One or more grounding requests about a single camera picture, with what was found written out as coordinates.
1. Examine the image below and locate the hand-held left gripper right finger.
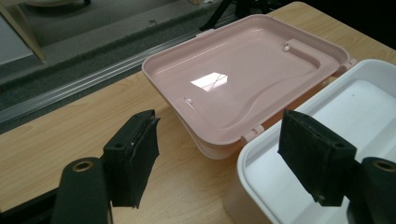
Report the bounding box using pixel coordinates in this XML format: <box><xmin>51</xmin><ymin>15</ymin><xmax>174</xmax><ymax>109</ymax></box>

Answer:
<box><xmin>277</xmin><ymin>108</ymin><xmax>358</xmax><ymax>207</ymax></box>

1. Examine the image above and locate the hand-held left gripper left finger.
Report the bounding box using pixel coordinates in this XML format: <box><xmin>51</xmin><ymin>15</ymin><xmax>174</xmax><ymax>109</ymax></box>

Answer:
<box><xmin>102</xmin><ymin>108</ymin><xmax>162</xmax><ymax>209</ymax></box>

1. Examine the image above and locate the white tray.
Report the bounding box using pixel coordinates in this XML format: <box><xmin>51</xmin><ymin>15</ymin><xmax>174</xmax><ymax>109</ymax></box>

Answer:
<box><xmin>235</xmin><ymin>58</ymin><xmax>396</xmax><ymax>224</ymax></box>

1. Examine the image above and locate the pink storage box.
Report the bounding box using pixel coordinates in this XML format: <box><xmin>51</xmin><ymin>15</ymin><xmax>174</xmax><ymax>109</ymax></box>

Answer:
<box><xmin>141</xmin><ymin>13</ymin><xmax>396</xmax><ymax>224</ymax></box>

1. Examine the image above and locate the white cabinet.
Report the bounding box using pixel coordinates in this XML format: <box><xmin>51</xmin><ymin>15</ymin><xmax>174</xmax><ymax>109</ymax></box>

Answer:
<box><xmin>0</xmin><ymin>14</ymin><xmax>35</xmax><ymax>66</ymax></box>

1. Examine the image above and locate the black metal stand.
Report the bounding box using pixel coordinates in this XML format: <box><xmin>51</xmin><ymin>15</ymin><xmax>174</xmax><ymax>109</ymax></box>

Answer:
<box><xmin>199</xmin><ymin>0</ymin><xmax>272</xmax><ymax>32</ymax></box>

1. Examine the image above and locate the aluminium floor rail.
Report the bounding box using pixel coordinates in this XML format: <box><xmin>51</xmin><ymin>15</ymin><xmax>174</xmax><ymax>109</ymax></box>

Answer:
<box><xmin>0</xmin><ymin>17</ymin><xmax>241</xmax><ymax>126</ymax></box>

